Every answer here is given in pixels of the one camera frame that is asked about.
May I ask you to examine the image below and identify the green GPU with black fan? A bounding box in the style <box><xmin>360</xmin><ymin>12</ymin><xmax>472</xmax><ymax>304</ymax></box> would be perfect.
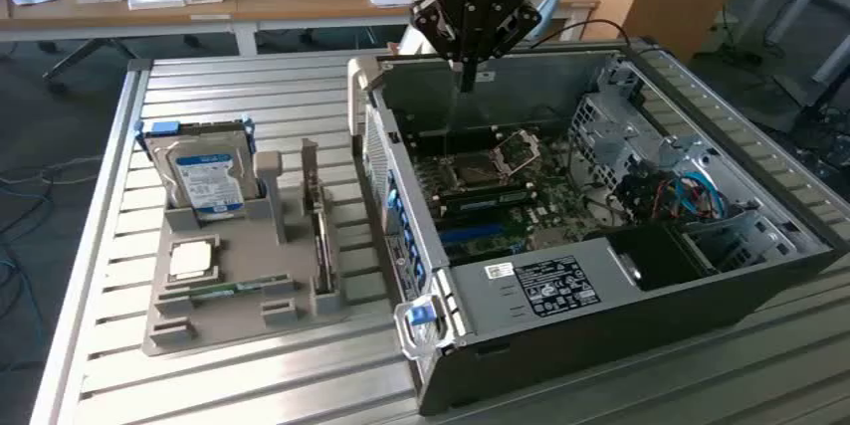
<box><xmin>300</xmin><ymin>138</ymin><xmax>342</xmax><ymax>297</ymax></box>

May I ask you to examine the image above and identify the metal socket cover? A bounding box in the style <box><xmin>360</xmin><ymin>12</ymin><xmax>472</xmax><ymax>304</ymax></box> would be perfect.
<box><xmin>488</xmin><ymin>128</ymin><xmax>540</xmax><ymax>178</ymax></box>

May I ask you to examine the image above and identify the metal drive cage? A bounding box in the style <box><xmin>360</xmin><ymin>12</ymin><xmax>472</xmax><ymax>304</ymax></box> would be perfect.
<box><xmin>568</xmin><ymin>54</ymin><xmax>725</xmax><ymax>182</ymax></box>

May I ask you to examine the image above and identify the CPU socket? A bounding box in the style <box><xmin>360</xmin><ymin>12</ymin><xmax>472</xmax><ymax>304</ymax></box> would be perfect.
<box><xmin>447</xmin><ymin>150</ymin><xmax>510</xmax><ymax>192</ymax></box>

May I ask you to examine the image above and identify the green motherboard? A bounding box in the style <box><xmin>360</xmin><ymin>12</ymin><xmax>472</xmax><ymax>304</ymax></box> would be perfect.
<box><xmin>408</xmin><ymin>130</ymin><xmax>630</xmax><ymax>265</ymax></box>

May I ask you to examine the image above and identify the blue expansion slot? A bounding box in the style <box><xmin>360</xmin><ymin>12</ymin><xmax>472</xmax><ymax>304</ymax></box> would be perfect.
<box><xmin>436</xmin><ymin>222</ymin><xmax>504</xmax><ymax>247</ymax></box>

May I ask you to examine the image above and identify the hard disk in blue carrier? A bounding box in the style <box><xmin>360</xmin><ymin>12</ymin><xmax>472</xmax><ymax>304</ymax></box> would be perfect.
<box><xmin>135</xmin><ymin>115</ymin><xmax>259</xmax><ymax>221</ymax></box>

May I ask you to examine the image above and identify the black plastic fan shroud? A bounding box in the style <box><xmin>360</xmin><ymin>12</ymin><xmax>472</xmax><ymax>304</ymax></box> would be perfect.
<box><xmin>604</xmin><ymin>223</ymin><xmax>719</xmax><ymax>293</ymax></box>

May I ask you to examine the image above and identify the black desk leg with caster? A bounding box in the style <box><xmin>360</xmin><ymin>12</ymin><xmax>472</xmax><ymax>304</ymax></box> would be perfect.
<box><xmin>43</xmin><ymin>39</ymin><xmax>135</xmax><ymax>96</ymax></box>

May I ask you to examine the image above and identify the grey parts rack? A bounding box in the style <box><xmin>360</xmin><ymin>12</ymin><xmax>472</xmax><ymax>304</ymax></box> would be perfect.
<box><xmin>141</xmin><ymin>149</ymin><xmax>352</xmax><ymax>357</ymax></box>

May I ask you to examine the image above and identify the metal disk bay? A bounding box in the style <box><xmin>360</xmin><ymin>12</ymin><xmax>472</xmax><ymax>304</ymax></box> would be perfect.
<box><xmin>681</xmin><ymin>209</ymin><xmax>798</xmax><ymax>272</ymax></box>

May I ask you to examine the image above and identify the grey power supply unit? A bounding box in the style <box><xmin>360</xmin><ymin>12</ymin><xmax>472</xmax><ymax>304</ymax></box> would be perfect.
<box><xmin>448</xmin><ymin>237</ymin><xmax>645</xmax><ymax>337</ymax></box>

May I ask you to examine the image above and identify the silver CPU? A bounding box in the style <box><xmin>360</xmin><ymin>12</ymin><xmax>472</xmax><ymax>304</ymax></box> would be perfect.
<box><xmin>168</xmin><ymin>241</ymin><xmax>215</xmax><ymax>280</ymax></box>

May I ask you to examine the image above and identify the green RAM stick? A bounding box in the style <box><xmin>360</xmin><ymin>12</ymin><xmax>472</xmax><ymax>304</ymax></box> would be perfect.
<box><xmin>157</xmin><ymin>274</ymin><xmax>292</xmax><ymax>303</ymax></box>

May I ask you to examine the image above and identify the open black PC case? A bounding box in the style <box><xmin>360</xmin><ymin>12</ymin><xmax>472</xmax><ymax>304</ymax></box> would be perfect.
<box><xmin>347</xmin><ymin>36</ymin><xmax>839</xmax><ymax>417</ymax></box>

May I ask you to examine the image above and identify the black cable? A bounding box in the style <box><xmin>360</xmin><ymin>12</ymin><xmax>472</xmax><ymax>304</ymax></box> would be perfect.
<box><xmin>530</xmin><ymin>19</ymin><xmax>632</xmax><ymax>48</ymax></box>

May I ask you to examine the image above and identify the red wire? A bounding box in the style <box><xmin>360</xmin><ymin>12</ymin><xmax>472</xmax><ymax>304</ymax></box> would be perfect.
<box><xmin>653</xmin><ymin>178</ymin><xmax>674</xmax><ymax>217</ymax></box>

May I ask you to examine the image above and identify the blue wire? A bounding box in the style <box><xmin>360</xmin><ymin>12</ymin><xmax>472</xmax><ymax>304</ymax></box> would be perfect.
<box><xmin>674</xmin><ymin>170</ymin><xmax>729</xmax><ymax>220</ymax></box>

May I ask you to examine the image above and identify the white desk frame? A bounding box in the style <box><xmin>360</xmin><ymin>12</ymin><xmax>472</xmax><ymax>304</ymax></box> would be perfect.
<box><xmin>729</xmin><ymin>0</ymin><xmax>850</xmax><ymax>86</ymax></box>

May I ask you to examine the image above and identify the white floor cable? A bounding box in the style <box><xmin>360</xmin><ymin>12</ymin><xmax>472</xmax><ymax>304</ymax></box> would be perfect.
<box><xmin>0</xmin><ymin>153</ymin><xmax>105</xmax><ymax>185</ymax></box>

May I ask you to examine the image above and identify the blue floor cable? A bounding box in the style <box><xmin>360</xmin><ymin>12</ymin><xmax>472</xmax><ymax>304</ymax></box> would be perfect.
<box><xmin>0</xmin><ymin>185</ymin><xmax>48</xmax><ymax>376</ymax></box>

